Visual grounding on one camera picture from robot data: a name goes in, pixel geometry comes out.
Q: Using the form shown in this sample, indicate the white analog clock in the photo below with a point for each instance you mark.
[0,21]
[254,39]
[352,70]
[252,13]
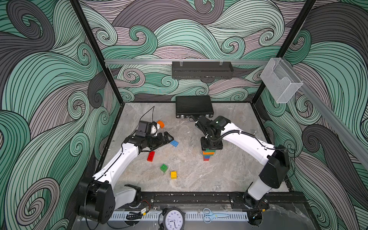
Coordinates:
[173,219]

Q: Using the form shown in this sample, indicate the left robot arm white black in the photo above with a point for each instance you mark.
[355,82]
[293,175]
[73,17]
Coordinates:
[97,199]

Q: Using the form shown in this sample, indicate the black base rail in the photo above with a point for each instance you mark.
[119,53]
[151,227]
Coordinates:
[235,200]

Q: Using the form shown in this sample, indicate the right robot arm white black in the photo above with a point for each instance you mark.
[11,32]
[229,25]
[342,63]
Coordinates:
[275,160]

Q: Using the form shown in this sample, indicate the light blue long lego brick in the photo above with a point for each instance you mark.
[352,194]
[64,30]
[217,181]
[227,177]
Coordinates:
[174,143]

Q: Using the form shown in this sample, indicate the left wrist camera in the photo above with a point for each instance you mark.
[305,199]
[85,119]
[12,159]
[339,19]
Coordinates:
[146,129]

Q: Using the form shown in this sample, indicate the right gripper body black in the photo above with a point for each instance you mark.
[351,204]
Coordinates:
[208,143]

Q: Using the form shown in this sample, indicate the red long lego brick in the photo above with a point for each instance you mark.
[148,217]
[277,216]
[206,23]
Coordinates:
[151,156]

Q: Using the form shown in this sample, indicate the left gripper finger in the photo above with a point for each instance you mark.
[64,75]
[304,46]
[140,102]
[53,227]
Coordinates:
[165,137]
[153,145]

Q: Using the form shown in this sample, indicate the yellow square lego brick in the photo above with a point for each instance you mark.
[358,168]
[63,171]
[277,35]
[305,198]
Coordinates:
[173,175]

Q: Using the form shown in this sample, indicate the black wall shelf tray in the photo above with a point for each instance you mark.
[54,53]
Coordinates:
[202,70]

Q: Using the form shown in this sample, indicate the light blue scissors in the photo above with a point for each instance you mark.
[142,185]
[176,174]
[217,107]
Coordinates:
[209,216]

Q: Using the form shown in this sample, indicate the light green square lego brick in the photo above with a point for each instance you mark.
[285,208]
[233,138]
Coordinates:
[164,168]

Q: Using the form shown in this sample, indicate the black hard case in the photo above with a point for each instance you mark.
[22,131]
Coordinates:
[187,106]

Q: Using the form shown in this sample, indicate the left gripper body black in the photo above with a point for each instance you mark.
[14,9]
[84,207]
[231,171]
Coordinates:
[152,141]

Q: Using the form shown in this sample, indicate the orange half-round block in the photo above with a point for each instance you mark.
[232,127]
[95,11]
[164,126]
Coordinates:
[161,124]

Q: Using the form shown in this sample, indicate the clear plastic wall holder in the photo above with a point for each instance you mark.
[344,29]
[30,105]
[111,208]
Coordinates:
[281,80]

